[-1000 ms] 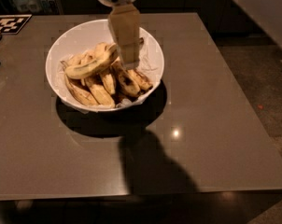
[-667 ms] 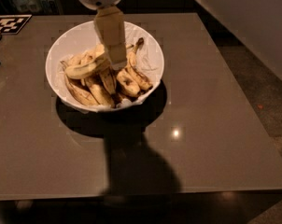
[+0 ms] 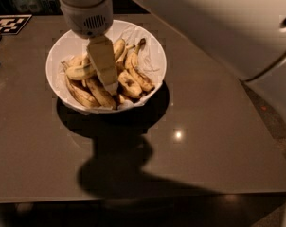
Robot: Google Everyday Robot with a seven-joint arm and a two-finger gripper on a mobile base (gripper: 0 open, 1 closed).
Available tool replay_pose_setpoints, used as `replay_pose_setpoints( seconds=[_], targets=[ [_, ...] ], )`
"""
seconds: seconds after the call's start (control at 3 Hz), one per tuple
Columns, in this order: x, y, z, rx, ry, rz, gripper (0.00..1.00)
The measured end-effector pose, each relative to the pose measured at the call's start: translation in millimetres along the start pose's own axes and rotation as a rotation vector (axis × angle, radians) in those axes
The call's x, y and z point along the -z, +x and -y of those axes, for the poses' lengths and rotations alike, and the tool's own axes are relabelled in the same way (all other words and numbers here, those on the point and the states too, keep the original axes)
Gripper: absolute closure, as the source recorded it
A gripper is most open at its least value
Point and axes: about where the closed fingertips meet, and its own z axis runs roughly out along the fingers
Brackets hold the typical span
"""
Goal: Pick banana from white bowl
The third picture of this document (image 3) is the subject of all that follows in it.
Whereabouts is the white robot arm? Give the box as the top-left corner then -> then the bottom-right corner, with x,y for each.
59,0 -> 286,123

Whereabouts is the spotted middle banana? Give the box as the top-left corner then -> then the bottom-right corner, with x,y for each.
118,70 -> 143,98

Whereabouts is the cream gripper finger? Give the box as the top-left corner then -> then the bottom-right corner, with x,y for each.
86,35 -> 118,96

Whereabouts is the front center banana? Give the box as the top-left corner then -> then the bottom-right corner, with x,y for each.
86,77 -> 116,110

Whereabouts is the right curved banana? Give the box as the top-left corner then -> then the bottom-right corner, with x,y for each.
125,38 -> 154,93

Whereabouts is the front left banana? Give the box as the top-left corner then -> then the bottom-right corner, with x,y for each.
65,77 -> 100,109

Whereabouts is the large top banana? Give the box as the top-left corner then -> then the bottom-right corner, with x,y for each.
62,39 -> 126,80

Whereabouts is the white bowl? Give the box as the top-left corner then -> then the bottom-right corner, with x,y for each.
45,19 -> 168,115

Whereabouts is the black white marker tag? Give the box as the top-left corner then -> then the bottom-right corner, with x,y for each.
0,14 -> 31,35

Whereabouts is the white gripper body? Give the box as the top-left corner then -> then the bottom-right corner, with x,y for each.
59,0 -> 113,39

